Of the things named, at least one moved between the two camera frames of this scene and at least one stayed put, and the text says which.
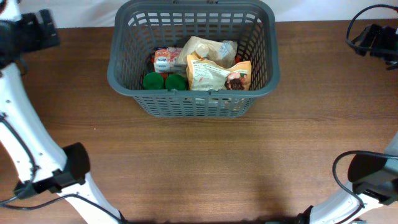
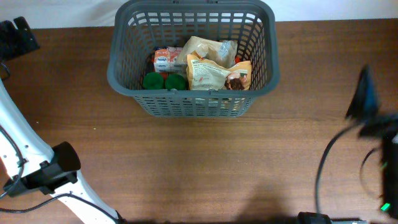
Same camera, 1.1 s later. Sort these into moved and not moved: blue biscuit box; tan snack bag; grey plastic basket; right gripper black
Moved: right gripper black
Not moved: tan snack bag; grey plastic basket; blue biscuit box
